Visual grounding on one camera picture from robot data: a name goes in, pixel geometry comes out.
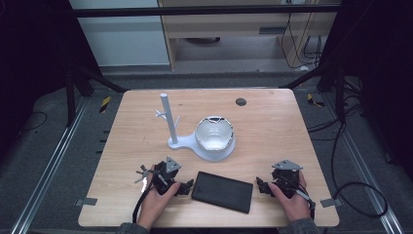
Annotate black stand leg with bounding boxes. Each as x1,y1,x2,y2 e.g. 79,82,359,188
64,62,130,128
280,62,347,123

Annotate black horizontal frame bar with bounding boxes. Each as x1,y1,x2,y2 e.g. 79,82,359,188
69,4,342,19

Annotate aluminium floor rail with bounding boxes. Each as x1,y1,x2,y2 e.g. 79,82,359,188
322,94,405,234
10,97,90,234

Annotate thin black floor cable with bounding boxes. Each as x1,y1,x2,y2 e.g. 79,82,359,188
19,110,49,133

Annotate left hand-held gripper cable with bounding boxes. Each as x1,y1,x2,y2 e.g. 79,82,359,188
131,185,154,224

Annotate black wallet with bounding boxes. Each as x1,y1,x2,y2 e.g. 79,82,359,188
190,171,254,215

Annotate black looped floor cable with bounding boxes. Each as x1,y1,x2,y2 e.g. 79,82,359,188
330,121,390,219

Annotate silver keys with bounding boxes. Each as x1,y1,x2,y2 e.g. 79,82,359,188
133,164,154,185

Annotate right hand-held gripper cable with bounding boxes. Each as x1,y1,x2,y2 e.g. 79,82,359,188
291,183,317,220

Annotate person's right hand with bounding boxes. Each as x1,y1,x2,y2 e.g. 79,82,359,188
268,171,314,224

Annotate black hanging cables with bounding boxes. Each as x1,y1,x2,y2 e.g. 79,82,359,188
280,12,323,70

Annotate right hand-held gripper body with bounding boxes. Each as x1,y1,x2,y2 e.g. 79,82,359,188
271,159,304,199

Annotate grey tape piece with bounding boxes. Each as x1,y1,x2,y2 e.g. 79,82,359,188
75,197,98,207
319,198,343,209

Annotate white key stand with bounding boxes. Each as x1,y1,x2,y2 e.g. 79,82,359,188
155,93,237,163

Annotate white bowl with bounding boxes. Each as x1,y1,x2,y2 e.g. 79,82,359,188
195,115,235,152

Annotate yellow black tape strip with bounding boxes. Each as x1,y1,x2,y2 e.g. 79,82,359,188
98,96,112,114
306,93,325,107

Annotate hand-held gripper cable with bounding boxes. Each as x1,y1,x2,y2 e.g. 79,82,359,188
131,185,154,224
291,183,317,220

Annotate person's left hand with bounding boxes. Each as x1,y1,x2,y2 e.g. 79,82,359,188
136,165,182,230

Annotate white cabinet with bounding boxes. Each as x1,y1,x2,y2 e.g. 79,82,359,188
68,0,171,67

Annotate wooden desk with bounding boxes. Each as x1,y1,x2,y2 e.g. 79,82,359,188
157,0,342,71

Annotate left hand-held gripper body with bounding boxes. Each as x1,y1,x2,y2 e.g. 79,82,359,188
151,156,183,196

